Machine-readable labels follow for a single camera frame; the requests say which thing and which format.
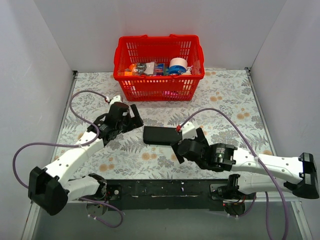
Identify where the black zippered tool case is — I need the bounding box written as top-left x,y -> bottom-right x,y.
142,126 -> 183,146

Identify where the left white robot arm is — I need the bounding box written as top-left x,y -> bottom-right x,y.
28,101 -> 144,216

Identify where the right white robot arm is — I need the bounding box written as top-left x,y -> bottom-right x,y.
172,125 -> 320,199

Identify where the floral patterned table mat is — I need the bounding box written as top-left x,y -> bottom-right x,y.
54,69 -> 273,180

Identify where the orange small box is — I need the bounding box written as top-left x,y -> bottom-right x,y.
124,69 -> 133,77

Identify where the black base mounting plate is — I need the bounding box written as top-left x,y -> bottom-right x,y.
78,179 -> 255,211

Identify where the colourful packaged item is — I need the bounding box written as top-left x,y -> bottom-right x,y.
153,63 -> 167,76

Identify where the white tape roll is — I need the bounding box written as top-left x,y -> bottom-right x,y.
168,57 -> 188,75

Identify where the red plastic shopping basket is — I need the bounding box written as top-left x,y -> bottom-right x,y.
113,34 -> 205,102

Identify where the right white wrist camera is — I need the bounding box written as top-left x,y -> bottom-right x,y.
176,121 -> 197,140

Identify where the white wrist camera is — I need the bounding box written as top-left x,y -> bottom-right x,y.
104,95 -> 123,106
176,121 -> 197,140

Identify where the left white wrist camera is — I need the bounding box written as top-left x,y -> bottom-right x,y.
104,95 -> 123,106

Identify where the aluminium frame rail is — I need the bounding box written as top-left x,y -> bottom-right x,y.
31,181 -> 301,204

